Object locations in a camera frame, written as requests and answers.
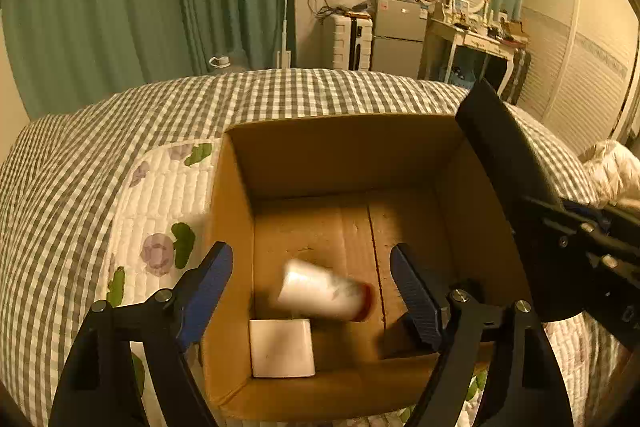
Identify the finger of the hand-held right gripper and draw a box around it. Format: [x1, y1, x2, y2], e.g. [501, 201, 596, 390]
[454, 79, 594, 324]

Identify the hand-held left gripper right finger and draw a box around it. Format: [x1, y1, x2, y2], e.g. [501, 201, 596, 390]
[389, 244, 574, 427]

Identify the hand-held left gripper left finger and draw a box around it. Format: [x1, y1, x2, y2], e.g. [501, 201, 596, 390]
[49, 241, 234, 427]

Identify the white bottle with red cap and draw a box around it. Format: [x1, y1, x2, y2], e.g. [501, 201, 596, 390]
[276, 258, 374, 322]

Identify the brown cardboard box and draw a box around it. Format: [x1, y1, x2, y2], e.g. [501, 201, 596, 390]
[199, 113, 537, 423]

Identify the white floral quilted blanket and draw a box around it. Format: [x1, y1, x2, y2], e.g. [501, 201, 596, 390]
[102, 139, 223, 427]

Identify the small white box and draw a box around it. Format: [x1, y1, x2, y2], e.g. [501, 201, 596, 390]
[248, 317, 317, 379]

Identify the white crumpled duvet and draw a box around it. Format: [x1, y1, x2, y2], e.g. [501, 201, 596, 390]
[577, 139, 640, 208]

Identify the white dressing table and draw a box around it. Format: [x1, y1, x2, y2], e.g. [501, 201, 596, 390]
[421, 17, 530, 100]

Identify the white louvred wardrobe door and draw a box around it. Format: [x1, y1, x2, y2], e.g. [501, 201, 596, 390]
[515, 0, 640, 155]

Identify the checkered bed with floral quilt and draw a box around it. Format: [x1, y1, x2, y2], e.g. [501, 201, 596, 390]
[0, 68, 628, 427]

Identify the silver two-door fridge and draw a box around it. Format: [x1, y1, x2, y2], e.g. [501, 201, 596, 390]
[369, 0, 430, 79]

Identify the white hard-shell suitcase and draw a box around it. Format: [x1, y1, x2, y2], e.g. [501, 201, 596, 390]
[326, 14, 375, 72]

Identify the white mop pole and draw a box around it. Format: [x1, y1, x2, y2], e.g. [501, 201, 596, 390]
[276, 0, 293, 70]

